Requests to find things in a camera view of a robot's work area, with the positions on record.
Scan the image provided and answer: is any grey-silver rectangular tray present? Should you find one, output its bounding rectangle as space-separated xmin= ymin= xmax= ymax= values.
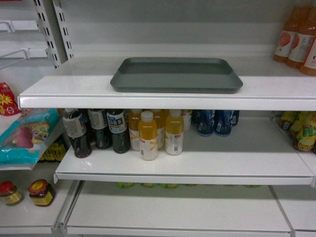
xmin=110 ymin=57 xmax=243 ymax=94

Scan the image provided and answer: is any front yellow juice bottle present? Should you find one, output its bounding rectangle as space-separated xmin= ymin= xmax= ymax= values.
xmin=138 ymin=111 xmax=158 ymax=161

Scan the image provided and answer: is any yellow juice bottle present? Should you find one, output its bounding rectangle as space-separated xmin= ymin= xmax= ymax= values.
xmin=138 ymin=111 xmax=158 ymax=161
xmin=165 ymin=109 xmax=184 ymax=156
xmin=128 ymin=109 xmax=142 ymax=151

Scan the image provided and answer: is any right yellow juice bottle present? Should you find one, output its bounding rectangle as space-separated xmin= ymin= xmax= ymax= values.
xmin=165 ymin=109 xmax=184 ymax=156

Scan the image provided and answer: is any rear yellow juice bottle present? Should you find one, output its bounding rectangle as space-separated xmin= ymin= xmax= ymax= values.
xmin=128 ymin=109 xmax=142 ymax=151

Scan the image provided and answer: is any dark tea bottle right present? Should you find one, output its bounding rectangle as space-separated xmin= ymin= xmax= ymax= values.
xmin=107 ymin=109 xmax=130 ymax=154

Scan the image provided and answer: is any dark tea bottle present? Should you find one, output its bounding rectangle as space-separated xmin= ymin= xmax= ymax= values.
xmin=88 ymin=109 xmax=112 ymax=150
xmin=107 ymin=109 xmax=130 ymax=154
xmin=63 ymin=108 xmax=92 ymax=158

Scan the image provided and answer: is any blue water bottle left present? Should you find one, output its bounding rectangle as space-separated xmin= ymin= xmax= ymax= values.
xmin=197 ymin=110 xmax=215 ymax=137

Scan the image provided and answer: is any blue water bottle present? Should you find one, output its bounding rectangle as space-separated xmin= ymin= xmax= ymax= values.
xmin=215 ymin=110 xmax=233 ymax=137
xmin=197 ymin=110 xmax=215 ymax=137

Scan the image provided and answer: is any dark tea bottle middle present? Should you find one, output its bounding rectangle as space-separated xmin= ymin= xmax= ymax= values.
xmin=88 ymin=109 xmax=112 ymax=150

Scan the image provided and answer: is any blue water bottle right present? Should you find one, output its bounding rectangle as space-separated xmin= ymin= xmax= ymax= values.
xmin=215 ymin=110 xmax=233 ymax=137

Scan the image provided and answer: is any dark tea bottle left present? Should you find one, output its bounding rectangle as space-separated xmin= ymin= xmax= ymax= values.
xmin=63 ymin=108 xmax=92 ymax=158

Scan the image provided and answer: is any white upper shelf board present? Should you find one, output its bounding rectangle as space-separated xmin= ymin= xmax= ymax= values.
xmin=18 ymin=56 xmax=316 ymax=111

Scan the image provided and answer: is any white bottom shelf board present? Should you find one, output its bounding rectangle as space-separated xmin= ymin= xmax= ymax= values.
xmin=65 ymin=181 xmax=293 ymax=237

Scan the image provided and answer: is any teal snack bag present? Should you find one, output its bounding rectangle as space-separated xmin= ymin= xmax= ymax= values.
xmin=0 ymin=108 xmax=65 ymax=166

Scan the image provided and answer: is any red-lid sauce jar right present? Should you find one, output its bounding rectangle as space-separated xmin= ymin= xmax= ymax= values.
xmin=28 ymin=179 xmax=56 ymax=207

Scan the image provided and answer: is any white slotted shelf upright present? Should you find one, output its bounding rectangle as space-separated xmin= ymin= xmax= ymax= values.
xmin=34 ymin=0 xmax=74 ymax=68

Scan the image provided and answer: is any red snack pouch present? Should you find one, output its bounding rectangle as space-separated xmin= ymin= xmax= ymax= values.
xmin=0 ymin=82 xmax=21 ymax=116

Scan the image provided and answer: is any orange juice bottle right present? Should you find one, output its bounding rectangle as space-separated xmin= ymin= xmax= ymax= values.
xmin=299 ymin=7 xmax=316 ymax=75

